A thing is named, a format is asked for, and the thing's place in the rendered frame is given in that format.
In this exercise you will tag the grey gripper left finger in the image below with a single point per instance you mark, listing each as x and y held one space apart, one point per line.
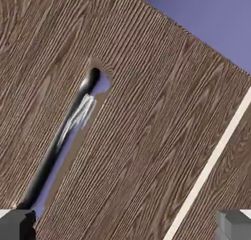
13 226

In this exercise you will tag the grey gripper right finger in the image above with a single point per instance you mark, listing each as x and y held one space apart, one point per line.
233 226

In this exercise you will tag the brown wooden drawer front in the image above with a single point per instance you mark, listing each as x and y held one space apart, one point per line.
147 106
231 175

